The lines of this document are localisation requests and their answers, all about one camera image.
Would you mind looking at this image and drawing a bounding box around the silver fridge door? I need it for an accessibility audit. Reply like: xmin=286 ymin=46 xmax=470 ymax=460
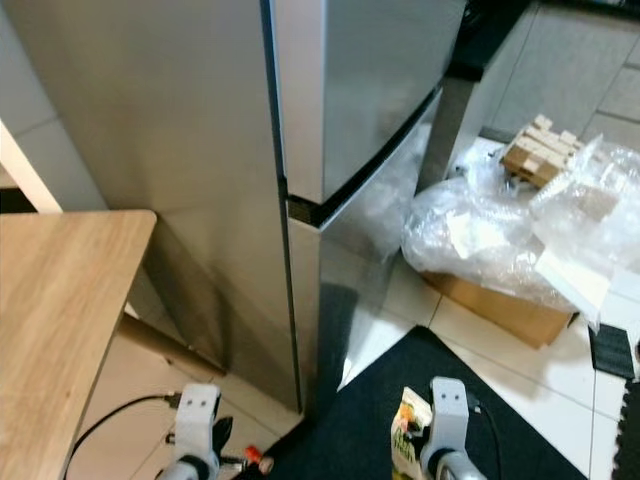
xmin=285 ymin=90 xmax=446 ymax=401

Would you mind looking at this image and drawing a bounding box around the Peel Fresh juice carton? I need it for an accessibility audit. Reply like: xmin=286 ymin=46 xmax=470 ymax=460
xmin=390 ymin=387 xmax=436 ymax=480

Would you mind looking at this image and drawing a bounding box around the silver fridge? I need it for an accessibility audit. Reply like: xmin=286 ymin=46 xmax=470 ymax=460
xmin=5 ymin=0 xmax=471 ymax=416

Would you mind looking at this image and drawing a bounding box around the light wooden dining table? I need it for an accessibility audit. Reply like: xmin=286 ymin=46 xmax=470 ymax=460
xmin=0 ymin=210 xmax=221 ymax=480

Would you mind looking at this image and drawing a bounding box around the small red capped tool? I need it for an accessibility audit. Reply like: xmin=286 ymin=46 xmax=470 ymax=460
xmin=240 ymin=452 xmax=274 ymax=477

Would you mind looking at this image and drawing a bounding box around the black floor mat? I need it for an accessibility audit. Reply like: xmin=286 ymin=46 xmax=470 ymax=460
xmin=240 ymin=325 xmax=591 ymax=480

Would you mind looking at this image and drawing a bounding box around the silver freezer door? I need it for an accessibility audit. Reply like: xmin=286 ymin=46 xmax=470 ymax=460
xmin=272 ymin=0 xmax=469 ymax=204

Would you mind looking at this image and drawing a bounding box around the clear plastic bag heap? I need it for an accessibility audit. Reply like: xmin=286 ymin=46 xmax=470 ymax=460
xmin=400 ymin=135 xmax=640 ymax=331

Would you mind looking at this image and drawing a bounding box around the flat brown cardboard box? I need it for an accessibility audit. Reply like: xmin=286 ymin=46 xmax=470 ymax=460
xmin=420 ymin=270 xmax=576 ymax=349

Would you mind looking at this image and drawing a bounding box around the black kitchen countertop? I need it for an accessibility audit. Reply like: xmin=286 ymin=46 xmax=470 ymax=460
xmin=445 ymin=0 xmax=640 ymax=81

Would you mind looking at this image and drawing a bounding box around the small black ribbed pad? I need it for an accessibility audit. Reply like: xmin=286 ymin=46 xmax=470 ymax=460
xmin=588 ymin=322 xmax=639 ymax=381

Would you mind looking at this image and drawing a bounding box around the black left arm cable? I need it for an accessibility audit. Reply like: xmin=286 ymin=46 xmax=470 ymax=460
xmin=65 ymin=393 xmax=183 ymax=480

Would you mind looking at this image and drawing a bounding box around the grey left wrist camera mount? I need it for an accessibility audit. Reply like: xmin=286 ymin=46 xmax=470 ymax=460
xmin=172 ymin=383 xmax=223 ymax=471

